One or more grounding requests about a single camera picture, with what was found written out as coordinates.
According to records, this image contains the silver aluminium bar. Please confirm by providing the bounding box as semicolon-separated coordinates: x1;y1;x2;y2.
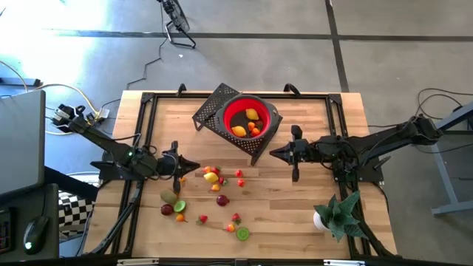
324;259;366;266
118;258;160;265

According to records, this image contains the black perforated metal shelf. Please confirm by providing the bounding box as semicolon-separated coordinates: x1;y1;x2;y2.
191;82;285;167

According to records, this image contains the grey metal table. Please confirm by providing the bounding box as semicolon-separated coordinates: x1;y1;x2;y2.
408;101;473;217

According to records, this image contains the grey laptop lid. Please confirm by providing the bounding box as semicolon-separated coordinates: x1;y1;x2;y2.
0;89;47;197

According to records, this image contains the black floor fan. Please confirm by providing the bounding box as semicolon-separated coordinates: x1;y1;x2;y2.
157;0;197;50

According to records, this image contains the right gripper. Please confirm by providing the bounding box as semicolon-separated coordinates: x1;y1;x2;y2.
269;125;319;182

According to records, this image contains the snake plant in white pot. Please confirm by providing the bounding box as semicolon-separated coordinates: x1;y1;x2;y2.
313;190;370;244

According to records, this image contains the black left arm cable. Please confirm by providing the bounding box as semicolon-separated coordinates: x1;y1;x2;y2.
147;146;179;182

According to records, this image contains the red collapsible colander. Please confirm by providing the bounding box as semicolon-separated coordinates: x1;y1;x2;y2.
214;94;279;140

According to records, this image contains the dark grey side desk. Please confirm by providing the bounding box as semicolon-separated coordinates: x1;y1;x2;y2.
0;183;61;264

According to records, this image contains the black computer mouse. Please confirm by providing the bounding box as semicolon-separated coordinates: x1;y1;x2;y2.
22;215;50;256

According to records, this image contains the power strip with yellow plug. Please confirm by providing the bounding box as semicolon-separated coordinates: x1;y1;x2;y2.
79;106;112;130

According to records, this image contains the black floor cable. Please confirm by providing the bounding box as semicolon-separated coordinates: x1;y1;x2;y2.
406;87;473;160

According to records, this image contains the cream power cable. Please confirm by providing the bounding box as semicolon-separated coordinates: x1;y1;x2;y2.
0;58;101;136

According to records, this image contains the black white checkered cloth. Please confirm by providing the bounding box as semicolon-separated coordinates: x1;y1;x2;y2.
58;190;98;237

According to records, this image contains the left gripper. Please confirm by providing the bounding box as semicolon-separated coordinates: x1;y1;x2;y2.
157;140;201;194

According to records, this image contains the black keyboard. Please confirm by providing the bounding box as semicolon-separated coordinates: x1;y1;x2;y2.
0;208;16;256

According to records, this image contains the black fan cable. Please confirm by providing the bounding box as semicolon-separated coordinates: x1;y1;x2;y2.
101;3;166;110

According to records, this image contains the black aluminium table frame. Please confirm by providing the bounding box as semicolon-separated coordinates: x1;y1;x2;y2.
83;83;398;259

